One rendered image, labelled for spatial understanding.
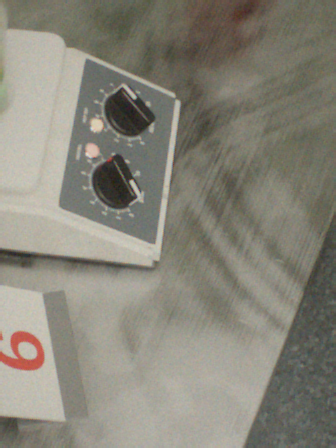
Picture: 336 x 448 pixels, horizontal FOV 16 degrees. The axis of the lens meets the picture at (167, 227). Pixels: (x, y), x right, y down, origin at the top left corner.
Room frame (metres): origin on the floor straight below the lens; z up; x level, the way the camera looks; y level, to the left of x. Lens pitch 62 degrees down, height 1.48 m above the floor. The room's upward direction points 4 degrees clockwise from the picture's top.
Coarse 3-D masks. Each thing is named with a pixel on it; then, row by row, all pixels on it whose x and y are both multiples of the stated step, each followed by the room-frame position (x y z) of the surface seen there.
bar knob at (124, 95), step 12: (120, 96) 0.46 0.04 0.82; (132, 96) 0.46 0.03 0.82; (108, 108) 0.45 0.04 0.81; (120, 108) 0.45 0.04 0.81; (132, 108) 0.45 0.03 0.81; (144, 108) 0.45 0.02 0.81; (108, 120) 0.45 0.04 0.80; (120, 120) 0.45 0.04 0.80; (132, 120) 0.45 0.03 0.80; (144, 120) 0.45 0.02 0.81; (120, 132) 0.44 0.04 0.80; (132, 132) 0.44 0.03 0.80
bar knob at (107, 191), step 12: (120, 156) 0.41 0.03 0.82; (108, 168) 0.40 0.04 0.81; (120, 168) 0.40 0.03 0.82; (96, 180) 0.40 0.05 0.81; (108, 180) 0.40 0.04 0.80; (120, 180) 0.40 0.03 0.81; (132, 180) 0.40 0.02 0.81; (96, 192) 0.39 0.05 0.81; (108, 192) 0.39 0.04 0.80; (120, 192) 0.39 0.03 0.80; (132, 192) 0.39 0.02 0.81; (108, 204) 0.38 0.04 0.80; (120, 204) 0.39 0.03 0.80
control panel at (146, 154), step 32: (96, 64) 0.49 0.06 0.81; (96, 96) 0.46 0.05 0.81; (160, 96) 0.48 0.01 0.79; (160, 128) 0.46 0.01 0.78; (96, 160) 0.41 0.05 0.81; (128, 160) 0.42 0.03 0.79; (160, 160) 0.43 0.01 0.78; (64, 192) 0.38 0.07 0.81; (160, 192) 0.41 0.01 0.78; (128, 224) 0.38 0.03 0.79
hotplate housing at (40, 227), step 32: (64, 64) 0.48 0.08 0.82; (64, 96) 0.45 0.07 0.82; (64, 128) 0.43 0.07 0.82; (64, 160) 0.41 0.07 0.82; (0, 192) 0.38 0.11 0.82; (32, 192) 0.38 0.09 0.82; (0, 224) 0.37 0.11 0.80; (32, 224) 0.37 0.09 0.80; (64, 224) 0.36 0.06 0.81; (96, 224) 0.37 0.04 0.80; (160, 224) 0.39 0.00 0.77; (64, 256) 0.37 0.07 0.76; (96, 256) 0.36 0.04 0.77; (128, 256) 0.36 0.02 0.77
